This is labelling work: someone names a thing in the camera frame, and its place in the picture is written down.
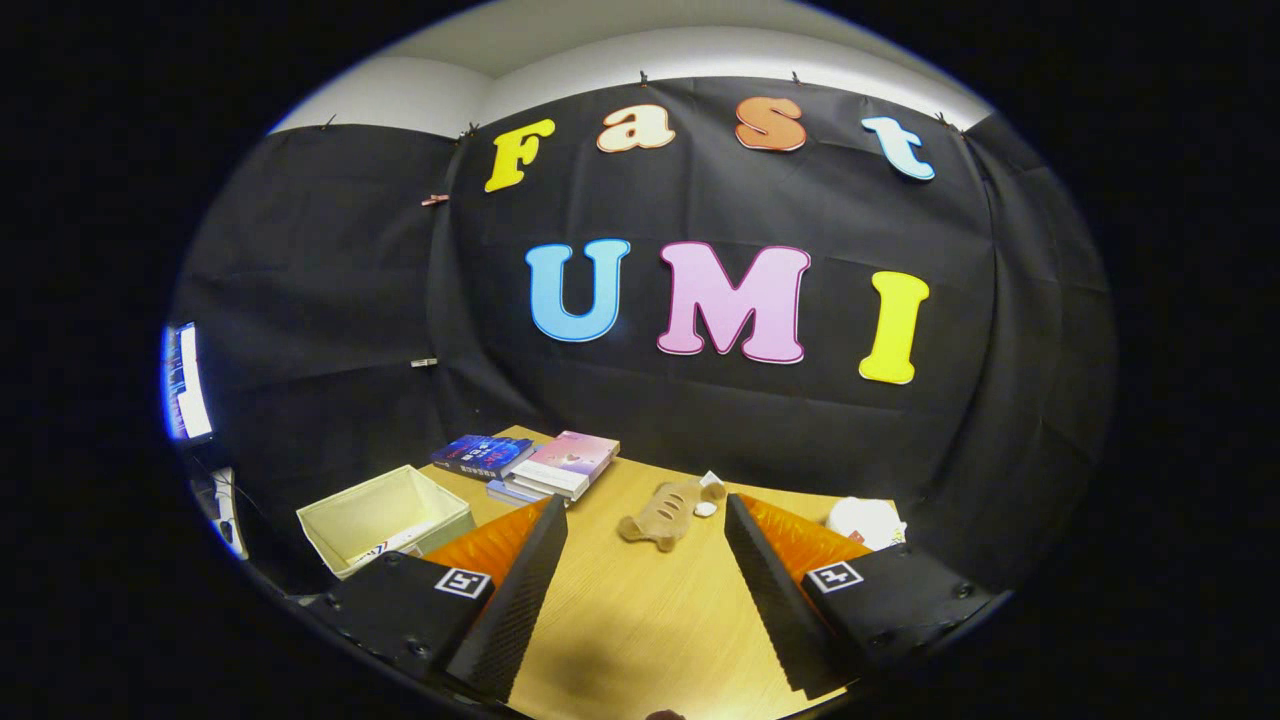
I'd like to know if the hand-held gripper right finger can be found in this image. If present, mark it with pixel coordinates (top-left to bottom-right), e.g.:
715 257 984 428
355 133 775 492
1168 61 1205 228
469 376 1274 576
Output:
723 492 1001 701

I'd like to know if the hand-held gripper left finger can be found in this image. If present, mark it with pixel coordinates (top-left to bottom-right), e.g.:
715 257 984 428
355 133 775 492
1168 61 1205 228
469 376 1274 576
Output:
305 493 569 703

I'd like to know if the white shoe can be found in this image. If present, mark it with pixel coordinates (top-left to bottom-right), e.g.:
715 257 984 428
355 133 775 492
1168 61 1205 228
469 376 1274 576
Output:
345 528 438 568

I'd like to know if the cream fabric storage box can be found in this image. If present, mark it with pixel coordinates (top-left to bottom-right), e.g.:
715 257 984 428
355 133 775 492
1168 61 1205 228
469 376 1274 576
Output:
296 464 477 581

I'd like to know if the white plush toy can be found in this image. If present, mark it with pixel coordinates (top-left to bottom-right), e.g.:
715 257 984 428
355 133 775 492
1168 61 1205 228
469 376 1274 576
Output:
825 496 908 551

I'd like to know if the brown plush toy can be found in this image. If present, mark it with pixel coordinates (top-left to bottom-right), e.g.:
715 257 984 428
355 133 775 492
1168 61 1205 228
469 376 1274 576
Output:
617 470 729 553

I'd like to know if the dark blue book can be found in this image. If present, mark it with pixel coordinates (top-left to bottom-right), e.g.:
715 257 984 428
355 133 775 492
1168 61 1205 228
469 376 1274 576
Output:
430 434 536 481

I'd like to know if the pink book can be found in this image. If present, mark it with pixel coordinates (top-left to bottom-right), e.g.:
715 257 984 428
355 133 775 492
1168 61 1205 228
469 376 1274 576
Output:
510 430 621 501

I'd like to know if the computer monitor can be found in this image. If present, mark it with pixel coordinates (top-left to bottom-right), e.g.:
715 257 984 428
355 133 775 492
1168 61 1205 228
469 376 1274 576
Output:
160 322 214 443

